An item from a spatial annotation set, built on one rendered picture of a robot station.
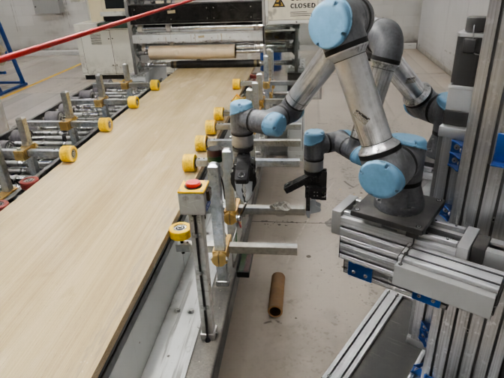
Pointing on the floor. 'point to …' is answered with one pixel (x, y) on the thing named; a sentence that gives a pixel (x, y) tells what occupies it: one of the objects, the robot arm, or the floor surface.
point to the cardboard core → (276, 300)
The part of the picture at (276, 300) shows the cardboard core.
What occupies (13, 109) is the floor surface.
